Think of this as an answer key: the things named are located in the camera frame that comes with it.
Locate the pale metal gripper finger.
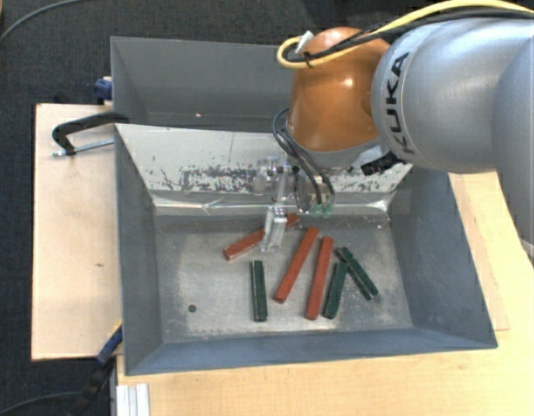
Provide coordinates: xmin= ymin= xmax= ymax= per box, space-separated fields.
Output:
xmin=270 ymin=213 xmax=289 ymax=252
xmin=260 ymin=205 xmax=278 ymax=252

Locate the red-brown flat block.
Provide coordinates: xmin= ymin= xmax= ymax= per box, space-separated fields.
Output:
xmin=272 ymin=225 xmax=321 ymax=305
xmin=223 ymin=212 xmax=301 ymax=262
xmin=304 ymin=236 xmax=335 ymax=322

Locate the dark green flat block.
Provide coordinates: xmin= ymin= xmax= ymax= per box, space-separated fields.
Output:
xmin=321 ymin=261 xmax=350 ymax=321
xmin=334 ymin=245 xmax=380 ymax=302
xmin=249 ymin=259 xmax=270 ymax=323

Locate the grey metal bin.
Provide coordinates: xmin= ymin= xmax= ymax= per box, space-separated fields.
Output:
xmin=109 ymin=36 xmax=499 ymax=377

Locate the pale wood board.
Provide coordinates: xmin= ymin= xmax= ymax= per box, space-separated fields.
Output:
xmin=30 ymin=102 xmax=511 ymax=362

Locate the black cylinder on white bracket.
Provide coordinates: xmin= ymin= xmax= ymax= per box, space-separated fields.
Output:
xmin=360 ymin=152 xmax=401 ymax=176

